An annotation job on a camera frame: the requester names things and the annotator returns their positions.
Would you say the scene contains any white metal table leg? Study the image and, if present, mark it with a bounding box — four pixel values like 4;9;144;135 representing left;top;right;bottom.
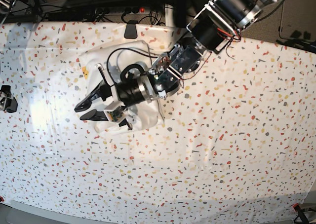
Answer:
164;4;174;27

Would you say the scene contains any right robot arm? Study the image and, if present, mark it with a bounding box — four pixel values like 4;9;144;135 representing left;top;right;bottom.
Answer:
0;0;18;113

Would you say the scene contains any black table clamp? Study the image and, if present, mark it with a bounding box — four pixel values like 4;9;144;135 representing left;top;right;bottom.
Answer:
124;20;138;39

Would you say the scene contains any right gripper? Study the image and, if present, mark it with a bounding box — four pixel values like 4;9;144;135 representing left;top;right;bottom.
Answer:
0;85;18;113

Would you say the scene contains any black power strip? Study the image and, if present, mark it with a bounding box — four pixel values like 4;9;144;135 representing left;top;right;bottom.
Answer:
45;6;150;22

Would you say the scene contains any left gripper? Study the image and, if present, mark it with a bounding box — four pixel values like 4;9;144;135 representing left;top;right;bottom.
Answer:
74;64;163;130

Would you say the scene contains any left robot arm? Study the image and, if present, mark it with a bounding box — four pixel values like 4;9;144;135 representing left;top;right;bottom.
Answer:
74;0;283;132

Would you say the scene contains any terrazzo patterned tablecloth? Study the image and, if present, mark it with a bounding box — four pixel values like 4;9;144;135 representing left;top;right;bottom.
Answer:
0;22;316;224

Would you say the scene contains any red clamp right corner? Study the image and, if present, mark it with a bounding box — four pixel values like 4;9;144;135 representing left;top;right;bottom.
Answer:
293;204;309;224

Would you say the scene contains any white printed T-shirt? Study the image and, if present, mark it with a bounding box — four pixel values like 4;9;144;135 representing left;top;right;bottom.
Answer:
75;40;164;135

